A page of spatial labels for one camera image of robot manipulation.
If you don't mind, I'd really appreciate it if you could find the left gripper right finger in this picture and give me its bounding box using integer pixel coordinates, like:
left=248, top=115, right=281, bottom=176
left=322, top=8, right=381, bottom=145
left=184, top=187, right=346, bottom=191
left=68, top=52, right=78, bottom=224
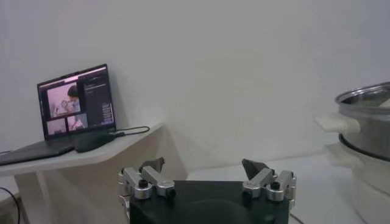
left=242, top=159, right=297, bottom=208

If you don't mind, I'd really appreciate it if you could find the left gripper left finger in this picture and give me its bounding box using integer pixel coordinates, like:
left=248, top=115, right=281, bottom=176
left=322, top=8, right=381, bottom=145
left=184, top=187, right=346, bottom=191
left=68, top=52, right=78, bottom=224
left=118, top=157, right=177, bottom=220

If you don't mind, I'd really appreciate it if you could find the stainless steel steamer basket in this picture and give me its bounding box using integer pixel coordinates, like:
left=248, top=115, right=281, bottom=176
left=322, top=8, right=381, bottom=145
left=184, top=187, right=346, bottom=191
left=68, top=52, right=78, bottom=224
left=315, top=81, right=390, bottom=162

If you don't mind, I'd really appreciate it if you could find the white side table with mouse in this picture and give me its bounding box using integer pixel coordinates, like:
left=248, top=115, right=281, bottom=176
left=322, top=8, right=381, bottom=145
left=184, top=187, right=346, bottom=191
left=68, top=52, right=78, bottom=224
left=0, top=121, right=188, bottom=224

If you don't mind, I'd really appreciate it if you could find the black computer mouse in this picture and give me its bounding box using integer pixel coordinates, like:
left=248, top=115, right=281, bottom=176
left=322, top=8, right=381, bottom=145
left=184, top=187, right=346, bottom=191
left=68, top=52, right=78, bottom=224
left=74, top=131, right=116, bottom=153

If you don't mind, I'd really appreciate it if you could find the black laptop with dark screen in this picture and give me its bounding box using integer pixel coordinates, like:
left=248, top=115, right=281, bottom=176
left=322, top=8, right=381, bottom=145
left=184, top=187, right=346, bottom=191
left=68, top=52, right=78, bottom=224
left=0, top=63, right=116, bottom=167

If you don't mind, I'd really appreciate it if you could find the cream electric cooker base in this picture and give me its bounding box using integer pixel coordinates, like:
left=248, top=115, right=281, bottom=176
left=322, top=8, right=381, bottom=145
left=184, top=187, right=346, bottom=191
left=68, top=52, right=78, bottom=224
left=324, top=142, right=390, bottom=224

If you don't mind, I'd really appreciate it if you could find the black looped usb cable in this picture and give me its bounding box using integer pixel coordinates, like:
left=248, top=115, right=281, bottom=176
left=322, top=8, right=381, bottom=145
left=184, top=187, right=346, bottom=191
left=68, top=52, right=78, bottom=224
left=108, top=125, right=151, bottom=138

